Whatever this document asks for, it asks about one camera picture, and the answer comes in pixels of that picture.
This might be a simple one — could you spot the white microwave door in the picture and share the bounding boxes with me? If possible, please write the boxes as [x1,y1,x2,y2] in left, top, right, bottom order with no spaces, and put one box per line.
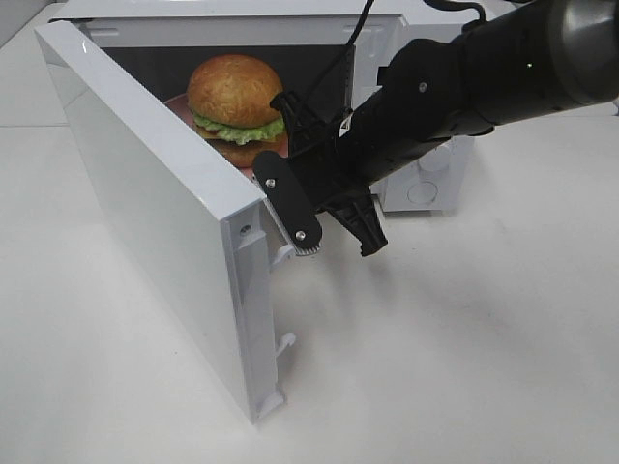
[35,20,292,421]

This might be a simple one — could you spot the round white door button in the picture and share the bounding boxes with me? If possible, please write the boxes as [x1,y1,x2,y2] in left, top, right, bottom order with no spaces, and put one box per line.
[407,181,438,205]

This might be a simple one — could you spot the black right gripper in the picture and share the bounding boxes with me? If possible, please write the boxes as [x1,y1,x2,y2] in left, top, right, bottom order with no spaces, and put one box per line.
[270,91,464,256]

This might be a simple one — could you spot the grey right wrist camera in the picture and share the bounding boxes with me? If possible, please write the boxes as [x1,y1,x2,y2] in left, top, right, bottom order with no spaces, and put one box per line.
[252,151,322,256]

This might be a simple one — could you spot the burger with lettuce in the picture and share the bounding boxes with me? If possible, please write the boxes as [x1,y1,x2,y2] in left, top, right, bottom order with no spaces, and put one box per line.
[187,54,286,145]

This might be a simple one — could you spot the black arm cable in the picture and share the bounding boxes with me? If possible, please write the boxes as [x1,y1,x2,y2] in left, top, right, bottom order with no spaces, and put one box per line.
[299,0,485,117]

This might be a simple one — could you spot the lower white dial knob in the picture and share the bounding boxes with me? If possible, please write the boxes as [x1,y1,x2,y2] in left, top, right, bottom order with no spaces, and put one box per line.
[418,146,452,172]

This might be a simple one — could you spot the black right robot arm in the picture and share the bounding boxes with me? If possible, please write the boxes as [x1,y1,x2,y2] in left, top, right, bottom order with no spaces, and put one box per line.
[252,1,618,256]

